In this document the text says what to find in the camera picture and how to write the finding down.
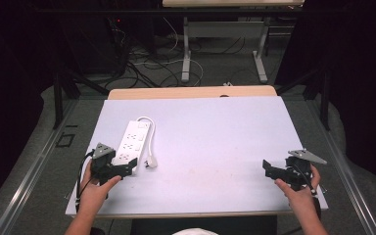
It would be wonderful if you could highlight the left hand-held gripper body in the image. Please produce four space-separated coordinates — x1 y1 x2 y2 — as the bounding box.
90 142 125 186

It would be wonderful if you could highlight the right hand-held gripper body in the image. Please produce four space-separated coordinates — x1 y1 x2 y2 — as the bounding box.
284 149 328 192

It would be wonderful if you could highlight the person's right hand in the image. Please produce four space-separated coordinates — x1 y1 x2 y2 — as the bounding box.
273 163 322 213

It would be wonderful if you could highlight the person's left hand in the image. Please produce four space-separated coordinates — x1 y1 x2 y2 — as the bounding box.
78 161 123 214

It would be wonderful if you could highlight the white power strip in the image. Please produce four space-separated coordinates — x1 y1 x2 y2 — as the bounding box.
112 119 153 174

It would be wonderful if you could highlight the white table board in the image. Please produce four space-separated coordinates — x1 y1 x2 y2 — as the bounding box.
65 95 329 218

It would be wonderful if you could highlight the black metal stand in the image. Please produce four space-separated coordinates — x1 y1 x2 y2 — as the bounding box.
275 67 331 132
52 65 111 130

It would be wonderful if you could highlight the wooden table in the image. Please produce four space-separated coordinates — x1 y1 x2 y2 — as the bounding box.
107 84 278 101

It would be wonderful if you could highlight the person's white clothing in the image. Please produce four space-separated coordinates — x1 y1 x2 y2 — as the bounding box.
171 227 219 235

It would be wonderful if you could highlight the dark computer equipment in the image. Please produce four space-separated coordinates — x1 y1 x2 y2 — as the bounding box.
58 14 131 77

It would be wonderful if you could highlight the desk with white legs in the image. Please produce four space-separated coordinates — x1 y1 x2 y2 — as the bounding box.
162 0 306 84

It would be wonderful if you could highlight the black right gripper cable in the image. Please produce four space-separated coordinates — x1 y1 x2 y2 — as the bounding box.
292 164 318 198

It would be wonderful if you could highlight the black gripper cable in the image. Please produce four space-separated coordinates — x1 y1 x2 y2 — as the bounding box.
292 164 318 198
74 149 96 213

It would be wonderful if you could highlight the white power cable with plug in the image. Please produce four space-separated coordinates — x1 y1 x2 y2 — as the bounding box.
135 116 159 170

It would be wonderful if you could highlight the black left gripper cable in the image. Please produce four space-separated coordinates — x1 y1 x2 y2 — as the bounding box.
74 149 96 213

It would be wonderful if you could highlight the metal floor rail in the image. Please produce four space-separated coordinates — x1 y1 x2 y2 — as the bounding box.
0 99 79 235
306 99 376 235

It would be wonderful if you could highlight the tangle of floor cables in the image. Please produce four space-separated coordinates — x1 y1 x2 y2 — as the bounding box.
106 16 248 89

